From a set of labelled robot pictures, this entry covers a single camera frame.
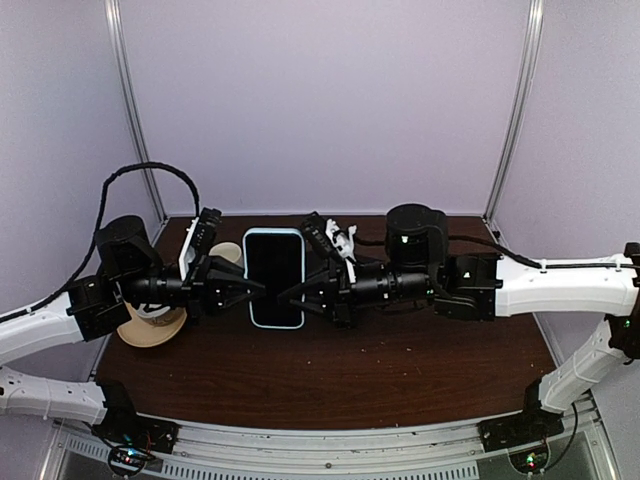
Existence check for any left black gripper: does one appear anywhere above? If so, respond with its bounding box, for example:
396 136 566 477
118 250 267 327

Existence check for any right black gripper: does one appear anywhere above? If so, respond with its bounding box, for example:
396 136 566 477
278 253 436 330

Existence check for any white ceramic bowl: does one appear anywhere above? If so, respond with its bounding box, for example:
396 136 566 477
133 303 170 321

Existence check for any beige saucer plate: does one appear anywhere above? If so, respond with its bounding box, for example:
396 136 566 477
117 303 187 348

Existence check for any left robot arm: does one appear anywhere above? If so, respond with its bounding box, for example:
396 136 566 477
1 210 265 444

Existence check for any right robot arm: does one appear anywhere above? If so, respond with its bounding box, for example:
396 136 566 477
279 203 639 442

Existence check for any cream ribbed mug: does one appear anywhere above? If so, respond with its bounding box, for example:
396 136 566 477
209 242 244 269

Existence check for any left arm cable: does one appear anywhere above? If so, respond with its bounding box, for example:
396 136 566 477
0 160 201 321

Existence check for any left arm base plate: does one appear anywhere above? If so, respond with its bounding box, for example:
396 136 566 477
92 411 179 454

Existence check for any front aluminium rail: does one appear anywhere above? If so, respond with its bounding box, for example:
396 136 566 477
42 394 619 480

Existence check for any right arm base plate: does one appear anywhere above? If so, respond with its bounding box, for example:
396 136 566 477
478 411 564 452

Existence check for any left aluminium post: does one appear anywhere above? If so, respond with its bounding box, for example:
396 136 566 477
104 0 167 223

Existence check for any aluminium post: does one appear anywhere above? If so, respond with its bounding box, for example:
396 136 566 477
483 0 544 225
104 0 167 223

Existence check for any right aluminium post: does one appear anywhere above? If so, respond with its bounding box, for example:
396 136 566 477
483 0 544 225

